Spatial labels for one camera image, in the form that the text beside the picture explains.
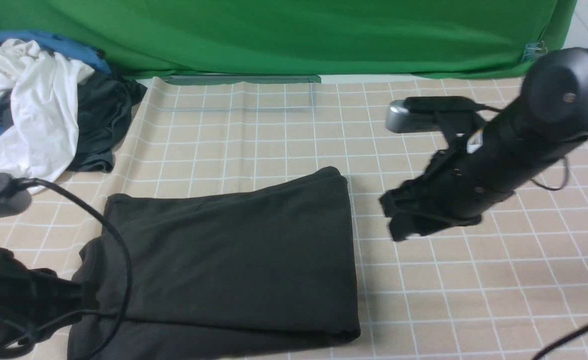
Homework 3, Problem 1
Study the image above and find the dark teal garment in pile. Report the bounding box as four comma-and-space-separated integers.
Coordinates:
0, 71, 146, 171

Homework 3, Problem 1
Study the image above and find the binder clip on backdrop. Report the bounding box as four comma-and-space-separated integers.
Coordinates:
521, 40, 549, 62

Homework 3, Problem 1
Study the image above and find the white garment in pile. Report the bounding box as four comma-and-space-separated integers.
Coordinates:
0, 39, 95, 182

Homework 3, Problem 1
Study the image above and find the beige checkered table mat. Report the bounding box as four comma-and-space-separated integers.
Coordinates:
0, 74, 588, 360

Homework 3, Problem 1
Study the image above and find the green backdrop cloth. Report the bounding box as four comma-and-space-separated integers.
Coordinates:
0, 0, 576, 79

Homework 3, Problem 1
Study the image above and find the blue garment in pile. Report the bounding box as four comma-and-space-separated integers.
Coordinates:
0, 29, 112, 135

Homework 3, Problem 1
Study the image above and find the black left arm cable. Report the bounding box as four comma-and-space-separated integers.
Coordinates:
0, 177, 134, 360

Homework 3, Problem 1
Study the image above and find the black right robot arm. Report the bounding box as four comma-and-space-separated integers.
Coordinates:
380, 48, 588, 242

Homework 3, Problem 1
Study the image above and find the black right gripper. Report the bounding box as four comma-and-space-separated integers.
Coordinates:
379, 113, 588, 242

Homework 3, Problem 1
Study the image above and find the gray metal bar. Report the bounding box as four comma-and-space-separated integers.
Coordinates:
161, 73, 322, 86

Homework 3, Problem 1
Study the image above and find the dark gray long-sleeved shirt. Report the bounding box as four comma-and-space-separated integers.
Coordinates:
96, 166, 361, 360

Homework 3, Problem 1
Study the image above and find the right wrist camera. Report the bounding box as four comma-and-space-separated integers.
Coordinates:
384, 96, 488, 136

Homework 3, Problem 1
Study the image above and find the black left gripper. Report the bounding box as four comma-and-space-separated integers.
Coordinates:
0, 247, 82, 358

